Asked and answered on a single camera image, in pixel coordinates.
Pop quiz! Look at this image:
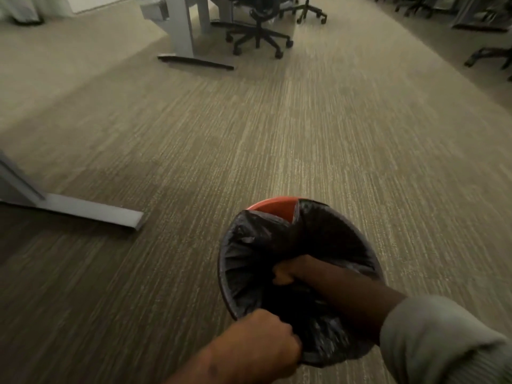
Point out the black office chair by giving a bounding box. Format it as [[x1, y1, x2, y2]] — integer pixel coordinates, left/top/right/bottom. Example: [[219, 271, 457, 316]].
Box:
[[394, 0, 437, 18], [464, 46, 512, 81], [211, 0, 294, 59], [279, 0, 328, 25]]

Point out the grey desk leg with foot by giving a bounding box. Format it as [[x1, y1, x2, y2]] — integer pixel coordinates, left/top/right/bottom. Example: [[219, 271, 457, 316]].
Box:
[[451, 0, 510, 33], [138, 0, 235, 71], [0, 150, 145, 231]]

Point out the person's right forearm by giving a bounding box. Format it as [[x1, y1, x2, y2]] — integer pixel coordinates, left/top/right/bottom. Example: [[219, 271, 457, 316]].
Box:
[[298, 260, 512, 384]]

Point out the person's right hand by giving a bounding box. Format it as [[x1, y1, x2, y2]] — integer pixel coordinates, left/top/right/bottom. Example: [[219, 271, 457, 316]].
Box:
[[272, 254, 321, 287]]

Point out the person's left hand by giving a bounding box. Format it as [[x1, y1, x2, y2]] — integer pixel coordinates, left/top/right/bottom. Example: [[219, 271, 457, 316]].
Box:
[[223, 309, 303, 380]]

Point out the person's left forearm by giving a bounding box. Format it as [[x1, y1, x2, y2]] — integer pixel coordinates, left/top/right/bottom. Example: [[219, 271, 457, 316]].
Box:
[[162, 331, 273, 384]]

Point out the black plastic trash bag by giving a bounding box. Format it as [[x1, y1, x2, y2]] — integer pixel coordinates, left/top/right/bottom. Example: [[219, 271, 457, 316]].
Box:
[[218, 199, 385, 368]]

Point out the orange trash bin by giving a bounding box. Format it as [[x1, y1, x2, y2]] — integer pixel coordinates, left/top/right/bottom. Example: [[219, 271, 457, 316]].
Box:
[[247, 197, 301, 223]]

